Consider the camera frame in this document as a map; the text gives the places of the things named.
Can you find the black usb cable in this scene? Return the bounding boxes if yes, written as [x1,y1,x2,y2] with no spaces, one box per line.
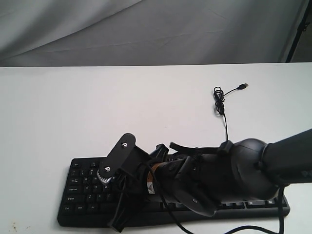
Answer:
[211,83,249,142]

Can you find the grey backdrop cloth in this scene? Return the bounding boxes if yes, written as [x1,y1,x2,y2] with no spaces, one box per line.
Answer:
[0,0,308,67]

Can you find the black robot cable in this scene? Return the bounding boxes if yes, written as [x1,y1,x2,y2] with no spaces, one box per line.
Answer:
[143,160,293,234]

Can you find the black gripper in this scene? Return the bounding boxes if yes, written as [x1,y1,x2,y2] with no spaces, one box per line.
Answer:
[108,143,219,232]

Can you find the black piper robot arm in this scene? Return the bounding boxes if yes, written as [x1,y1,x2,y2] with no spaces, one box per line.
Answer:
[98,130,312,232]

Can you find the black tripod stand leg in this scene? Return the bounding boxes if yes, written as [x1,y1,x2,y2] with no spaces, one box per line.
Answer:
[285,0,312,63]

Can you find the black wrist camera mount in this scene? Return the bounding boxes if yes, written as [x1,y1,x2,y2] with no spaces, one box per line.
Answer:
[97,133,151,185]

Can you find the black acer keyboard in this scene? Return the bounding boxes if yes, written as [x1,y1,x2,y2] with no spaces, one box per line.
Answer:
[57,157,278,228]

